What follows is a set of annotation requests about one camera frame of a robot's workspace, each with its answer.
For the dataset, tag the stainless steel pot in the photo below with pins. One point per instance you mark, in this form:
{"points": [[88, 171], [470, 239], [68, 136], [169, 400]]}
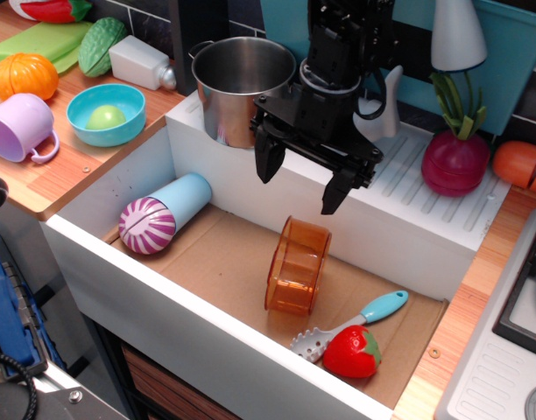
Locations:
{"points": [[230, 73]]}

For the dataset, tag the blue handled pasta spoon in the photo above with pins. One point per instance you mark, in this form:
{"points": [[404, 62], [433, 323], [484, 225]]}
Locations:
{"points": [[312, 344]]}

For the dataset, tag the orange translucent plastic pot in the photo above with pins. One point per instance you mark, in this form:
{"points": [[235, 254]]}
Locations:
{"points": [[295, 274]]}

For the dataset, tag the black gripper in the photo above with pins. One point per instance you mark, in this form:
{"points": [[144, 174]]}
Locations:
{"points": [[318, 126]]}

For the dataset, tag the green cutting board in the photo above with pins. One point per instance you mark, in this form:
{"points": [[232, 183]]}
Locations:
{"points": [[59, 43]]}

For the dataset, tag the purple white striped toy onion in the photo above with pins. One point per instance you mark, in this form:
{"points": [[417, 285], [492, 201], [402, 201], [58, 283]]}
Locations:
{"points": [[146, 226]]}

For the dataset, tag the orange toy carrot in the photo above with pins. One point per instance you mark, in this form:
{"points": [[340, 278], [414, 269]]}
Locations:
{"points": [[515, 162]]}

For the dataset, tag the teal plastic bowl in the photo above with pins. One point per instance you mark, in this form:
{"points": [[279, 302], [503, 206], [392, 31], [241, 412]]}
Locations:
{"points": [[129, 99]]}

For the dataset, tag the green toy bitter gourd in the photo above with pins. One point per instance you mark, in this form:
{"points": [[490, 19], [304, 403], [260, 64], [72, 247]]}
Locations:
{"points": [[93, 55]]}

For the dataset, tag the red toy strawberry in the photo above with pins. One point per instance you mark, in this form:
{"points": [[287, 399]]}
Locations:
{"points": [[353, 353]]}

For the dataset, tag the light blue plastic cup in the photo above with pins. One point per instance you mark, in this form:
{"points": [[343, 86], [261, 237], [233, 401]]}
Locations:
{"points": [[184, 198]]}

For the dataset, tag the green toy ball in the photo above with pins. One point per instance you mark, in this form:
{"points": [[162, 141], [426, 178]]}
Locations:
{"points": [[105, 117]]}

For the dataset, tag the white cone lamp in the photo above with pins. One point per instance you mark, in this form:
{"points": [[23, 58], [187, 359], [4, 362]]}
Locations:
{"points": [[458, 43]]}

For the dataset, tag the teal plastic bin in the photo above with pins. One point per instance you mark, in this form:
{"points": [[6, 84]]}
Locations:
{"points": [[510, 35]]}

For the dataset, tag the toy stove top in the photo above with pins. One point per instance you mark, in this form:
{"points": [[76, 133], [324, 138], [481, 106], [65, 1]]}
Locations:
{"points": [[496, 375]]}

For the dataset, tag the lilac plastic mug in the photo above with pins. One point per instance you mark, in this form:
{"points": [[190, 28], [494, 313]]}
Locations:
{"points": [[26, 128]]}

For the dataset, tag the blue box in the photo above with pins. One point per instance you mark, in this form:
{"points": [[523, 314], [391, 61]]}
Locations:
{"points": [[19, 329]]}

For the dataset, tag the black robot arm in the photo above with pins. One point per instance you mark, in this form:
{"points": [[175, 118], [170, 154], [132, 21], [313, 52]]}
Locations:
{"points": [[340, 81]]}

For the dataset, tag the red toy pepper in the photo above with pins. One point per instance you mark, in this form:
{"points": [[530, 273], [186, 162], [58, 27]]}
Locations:
{"points": [[54, 11]]}

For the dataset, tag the grey toy faucet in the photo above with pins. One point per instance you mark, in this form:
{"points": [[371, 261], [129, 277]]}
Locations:
{"points": [[387, 124]]}

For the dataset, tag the white salt shaker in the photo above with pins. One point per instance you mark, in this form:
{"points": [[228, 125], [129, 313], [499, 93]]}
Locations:
{"points": [[136, 62]]}

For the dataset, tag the magenta toy radish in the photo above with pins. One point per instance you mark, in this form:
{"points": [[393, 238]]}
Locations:
{"points": [[456, 159]]}

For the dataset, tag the orange toy pumpkin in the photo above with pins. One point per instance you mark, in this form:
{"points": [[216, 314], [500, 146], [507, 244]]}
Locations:
{"points": [[29, 73]]}

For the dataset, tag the white sink basin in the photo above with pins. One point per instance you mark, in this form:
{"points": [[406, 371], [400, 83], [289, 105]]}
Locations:
{"points": [[197, 309]]}

